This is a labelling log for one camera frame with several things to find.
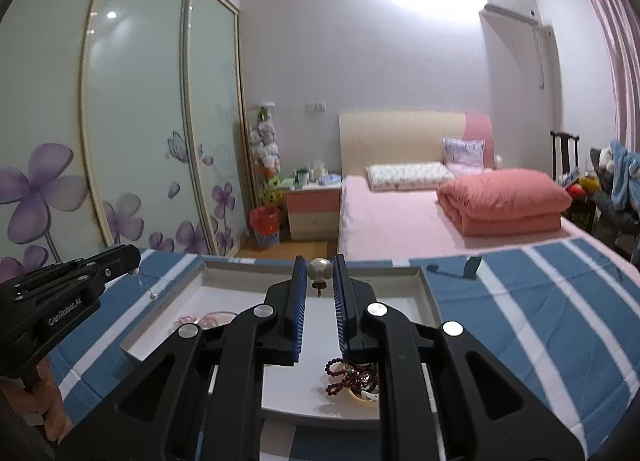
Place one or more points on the blue cloth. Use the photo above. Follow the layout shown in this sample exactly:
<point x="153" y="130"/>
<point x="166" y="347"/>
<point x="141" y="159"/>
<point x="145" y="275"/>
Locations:
<point x="622" y="171"/>

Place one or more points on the grey chair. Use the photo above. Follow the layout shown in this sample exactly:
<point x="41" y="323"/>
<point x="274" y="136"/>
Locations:
<point x="610" y="221"/>

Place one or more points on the blue white striped blanket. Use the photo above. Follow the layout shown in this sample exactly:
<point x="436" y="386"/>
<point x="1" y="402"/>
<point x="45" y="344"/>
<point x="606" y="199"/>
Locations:
<point x="525" y="301"/>

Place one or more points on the white air conditioner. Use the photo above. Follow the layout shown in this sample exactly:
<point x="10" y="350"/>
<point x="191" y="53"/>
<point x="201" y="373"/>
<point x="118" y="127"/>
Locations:
<point x="510" y="3"/>

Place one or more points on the pink curtain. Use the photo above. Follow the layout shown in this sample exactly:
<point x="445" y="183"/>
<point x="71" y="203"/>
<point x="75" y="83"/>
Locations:
<point x="615" y="41"/>

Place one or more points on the folded pink quilt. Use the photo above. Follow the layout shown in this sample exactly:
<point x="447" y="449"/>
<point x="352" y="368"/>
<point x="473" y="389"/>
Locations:
<point x="500" y="196"/>

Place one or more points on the person's left hand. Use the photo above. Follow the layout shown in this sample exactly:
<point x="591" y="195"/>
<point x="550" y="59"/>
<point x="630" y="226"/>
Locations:
<point x="55" y="411"/>

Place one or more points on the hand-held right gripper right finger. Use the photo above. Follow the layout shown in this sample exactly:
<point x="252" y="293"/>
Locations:
<point x="340" y="306"/>

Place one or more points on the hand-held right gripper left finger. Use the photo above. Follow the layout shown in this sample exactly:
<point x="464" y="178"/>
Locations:
<point x="300" y="311"/>

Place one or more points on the cream and pink headboard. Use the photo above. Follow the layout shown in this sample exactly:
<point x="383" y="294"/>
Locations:
<point x="390" y="141"/>

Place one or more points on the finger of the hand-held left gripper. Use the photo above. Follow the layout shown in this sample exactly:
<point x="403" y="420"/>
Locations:
<point x="120" y="258"/>

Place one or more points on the white wall socket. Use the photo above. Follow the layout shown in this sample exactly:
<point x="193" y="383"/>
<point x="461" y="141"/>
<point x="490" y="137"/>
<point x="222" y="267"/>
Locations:
<point x="316" y="106"/>

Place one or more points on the pink bed sheet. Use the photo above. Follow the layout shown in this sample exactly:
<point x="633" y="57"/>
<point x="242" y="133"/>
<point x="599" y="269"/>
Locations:
<point x="390" y="221"/>

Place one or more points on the floral glass sliding wardrobe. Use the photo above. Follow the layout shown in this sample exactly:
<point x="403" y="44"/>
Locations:
<point x="135" y="91"/>

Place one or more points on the pile of colourful toys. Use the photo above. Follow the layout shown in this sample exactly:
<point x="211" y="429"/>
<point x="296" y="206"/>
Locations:
<point x="582" y="183"/>

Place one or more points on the dark wooden chair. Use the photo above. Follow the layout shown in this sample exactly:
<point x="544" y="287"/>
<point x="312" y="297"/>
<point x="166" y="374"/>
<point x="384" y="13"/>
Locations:
<point x="556" y="156"/>

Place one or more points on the white patterned pillow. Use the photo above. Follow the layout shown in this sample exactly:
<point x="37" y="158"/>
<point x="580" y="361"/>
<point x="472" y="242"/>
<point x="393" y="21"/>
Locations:
<point x="405" y="175"/>

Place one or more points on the pink and cream nightstand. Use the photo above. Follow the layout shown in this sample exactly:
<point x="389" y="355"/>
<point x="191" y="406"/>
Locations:
<point x="312" y="211"/>

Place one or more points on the cream wrist watch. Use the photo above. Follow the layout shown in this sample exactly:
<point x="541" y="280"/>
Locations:
<point x="362" y="397"/>

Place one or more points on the grey cardboard box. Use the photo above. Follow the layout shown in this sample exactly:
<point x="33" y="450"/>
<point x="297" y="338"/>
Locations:
<point x="300" y="391"/>

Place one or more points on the pearl stud earring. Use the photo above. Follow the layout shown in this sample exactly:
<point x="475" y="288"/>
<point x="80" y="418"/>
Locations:
<point x="320" y="270"/>

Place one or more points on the tube of plush toys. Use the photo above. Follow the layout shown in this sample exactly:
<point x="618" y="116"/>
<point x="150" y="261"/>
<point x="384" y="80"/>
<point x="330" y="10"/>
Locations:
<point x="265" y="146"/>

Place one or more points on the red trash bin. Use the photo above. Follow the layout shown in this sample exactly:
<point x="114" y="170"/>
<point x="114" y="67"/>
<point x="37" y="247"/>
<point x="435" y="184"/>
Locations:
<point x="265" y="223"/>

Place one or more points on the purple floral pillow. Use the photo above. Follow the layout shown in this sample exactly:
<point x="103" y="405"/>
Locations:
<point x="465" y="153"/>

